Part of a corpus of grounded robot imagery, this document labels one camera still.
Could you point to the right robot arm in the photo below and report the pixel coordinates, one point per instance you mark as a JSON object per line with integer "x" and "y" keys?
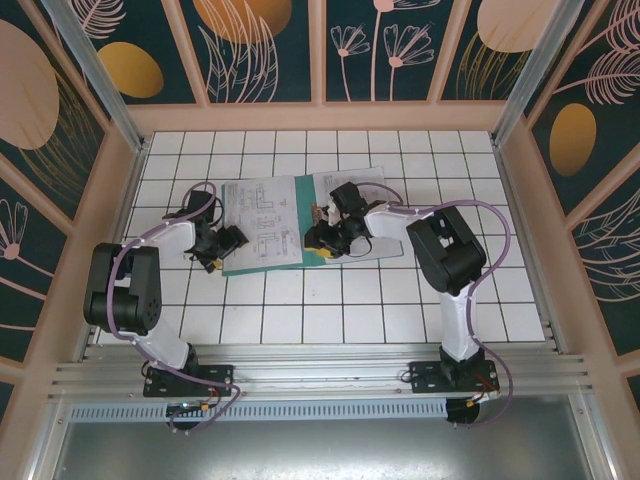
{"x": 445, "y": 255}

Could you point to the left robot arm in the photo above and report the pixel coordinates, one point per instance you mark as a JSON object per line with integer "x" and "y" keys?
{"x": 125, "y": 280}

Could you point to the aluminium mounting beam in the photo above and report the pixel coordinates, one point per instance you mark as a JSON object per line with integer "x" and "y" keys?
{"x": 320, "y": 370}

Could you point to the teal file folder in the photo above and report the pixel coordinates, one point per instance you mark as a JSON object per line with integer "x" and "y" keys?
{"x": 304, "y": 200}

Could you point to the aluminium corner post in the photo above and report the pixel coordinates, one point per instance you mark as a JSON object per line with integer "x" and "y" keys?
{"x": 97, "y": 75}
{"x": 528, "y": 75}

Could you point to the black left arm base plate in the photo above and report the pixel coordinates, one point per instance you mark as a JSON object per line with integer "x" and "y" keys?
{"x": 215, "y": 380}

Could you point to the grey metal sheet panel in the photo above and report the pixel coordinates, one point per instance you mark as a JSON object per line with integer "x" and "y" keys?
{"x": 320, "y": 450}

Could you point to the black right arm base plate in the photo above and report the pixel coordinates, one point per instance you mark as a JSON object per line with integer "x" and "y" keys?
{"x": 425, "y": 377}

